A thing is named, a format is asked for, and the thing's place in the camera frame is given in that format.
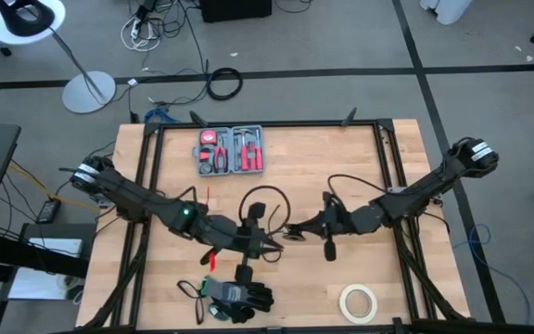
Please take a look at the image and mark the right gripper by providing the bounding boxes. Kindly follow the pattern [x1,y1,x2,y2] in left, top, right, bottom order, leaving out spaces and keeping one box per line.
[289,190,360,262]

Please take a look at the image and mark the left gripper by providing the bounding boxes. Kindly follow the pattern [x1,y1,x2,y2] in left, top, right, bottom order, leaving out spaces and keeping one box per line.
[235,202,285,284]

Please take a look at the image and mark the dark cord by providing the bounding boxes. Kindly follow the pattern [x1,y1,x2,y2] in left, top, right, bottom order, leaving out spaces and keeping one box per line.
[238,185,292,264]

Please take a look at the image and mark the black fabric bundle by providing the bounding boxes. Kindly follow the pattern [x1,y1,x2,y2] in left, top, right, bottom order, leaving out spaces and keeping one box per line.
[201,276,275,313]

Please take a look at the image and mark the black glove with green cuff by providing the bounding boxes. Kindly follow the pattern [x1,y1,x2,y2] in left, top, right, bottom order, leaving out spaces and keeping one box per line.
[208,301,257,325]

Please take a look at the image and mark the white masking tape roll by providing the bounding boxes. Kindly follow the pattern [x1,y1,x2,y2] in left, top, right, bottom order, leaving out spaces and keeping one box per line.
[338,283,379,325]

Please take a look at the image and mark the small hammer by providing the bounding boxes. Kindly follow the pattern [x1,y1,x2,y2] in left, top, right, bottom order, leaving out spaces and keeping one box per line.
[233,128,251,172]

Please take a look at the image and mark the grey tool kit case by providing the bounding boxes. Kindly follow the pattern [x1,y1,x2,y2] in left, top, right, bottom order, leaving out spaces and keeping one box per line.
[192,123,267,178]

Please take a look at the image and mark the white flat device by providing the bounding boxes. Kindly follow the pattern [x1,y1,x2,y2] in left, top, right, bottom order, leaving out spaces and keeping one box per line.
[28,238,84,259]

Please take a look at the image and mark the black power adapter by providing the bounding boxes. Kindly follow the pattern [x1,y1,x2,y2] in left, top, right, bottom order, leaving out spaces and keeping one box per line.
[34,198,63,225]

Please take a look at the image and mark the black box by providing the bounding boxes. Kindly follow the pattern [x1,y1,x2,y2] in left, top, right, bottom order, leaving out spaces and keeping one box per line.
[199,0,273,24]

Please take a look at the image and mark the floor lamp with round base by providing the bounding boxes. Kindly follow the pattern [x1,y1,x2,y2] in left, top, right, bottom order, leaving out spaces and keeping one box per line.
[0,0,117,115]

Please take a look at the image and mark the white power strip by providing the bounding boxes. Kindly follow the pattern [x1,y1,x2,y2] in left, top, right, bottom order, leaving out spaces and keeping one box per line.
[121,13,162,53]

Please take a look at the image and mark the white plastic object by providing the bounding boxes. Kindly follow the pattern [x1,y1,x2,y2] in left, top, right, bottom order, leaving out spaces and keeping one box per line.
[419,0,475,26]

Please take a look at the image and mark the red-handled pliers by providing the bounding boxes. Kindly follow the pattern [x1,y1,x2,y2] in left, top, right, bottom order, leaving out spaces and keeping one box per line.
[212,133,230,173]

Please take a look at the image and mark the thin black cable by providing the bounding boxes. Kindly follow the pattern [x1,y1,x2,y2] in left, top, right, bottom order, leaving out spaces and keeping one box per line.
[176,279,206,326]

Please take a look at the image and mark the black aluminium table frame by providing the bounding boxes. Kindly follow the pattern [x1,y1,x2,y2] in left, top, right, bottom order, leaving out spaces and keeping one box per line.
[79,118,472,334]

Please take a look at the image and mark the black angled frame brace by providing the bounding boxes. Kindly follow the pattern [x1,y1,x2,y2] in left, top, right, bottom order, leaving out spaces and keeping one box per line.
[187,109,210,129]
[340,106,359,128]

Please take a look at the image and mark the blue floor cable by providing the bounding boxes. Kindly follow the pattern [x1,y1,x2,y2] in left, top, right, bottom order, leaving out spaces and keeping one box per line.
[144,107,172,124]
[451,224,533,326]

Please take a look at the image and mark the coiled black floor cable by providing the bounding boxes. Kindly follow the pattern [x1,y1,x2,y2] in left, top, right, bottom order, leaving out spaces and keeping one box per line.
[206,67,244,102]

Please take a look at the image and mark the yellow cable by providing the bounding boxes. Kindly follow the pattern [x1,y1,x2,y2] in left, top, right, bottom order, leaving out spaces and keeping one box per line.
[6,162,101,213]

